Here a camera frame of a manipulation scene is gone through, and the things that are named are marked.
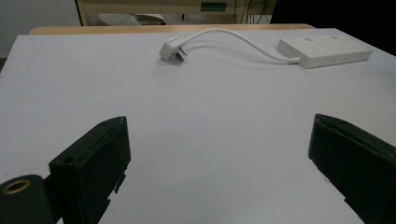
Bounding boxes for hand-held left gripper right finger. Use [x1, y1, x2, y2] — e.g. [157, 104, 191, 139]
[307, 113, 396, 224]

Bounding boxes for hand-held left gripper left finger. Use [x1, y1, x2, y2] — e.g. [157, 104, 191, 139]
[48, 116, 132, 224]

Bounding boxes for white power strip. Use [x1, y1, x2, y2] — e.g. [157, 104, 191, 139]
[276, 35, 375, 70]

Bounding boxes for white power plug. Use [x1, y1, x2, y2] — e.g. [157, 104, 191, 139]
[159, 35, 188, 65]

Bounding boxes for green label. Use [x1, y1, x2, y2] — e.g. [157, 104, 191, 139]
[200, 2, 228, 12]

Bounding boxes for white power cable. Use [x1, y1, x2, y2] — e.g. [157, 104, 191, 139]
[178, 27, 302, 64]

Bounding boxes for wooden furniture frame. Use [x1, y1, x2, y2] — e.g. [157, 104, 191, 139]
[74, 0, 278, 27]

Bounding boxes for dark cables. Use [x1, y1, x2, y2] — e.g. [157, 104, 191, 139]
[244, 0, 271, 25]

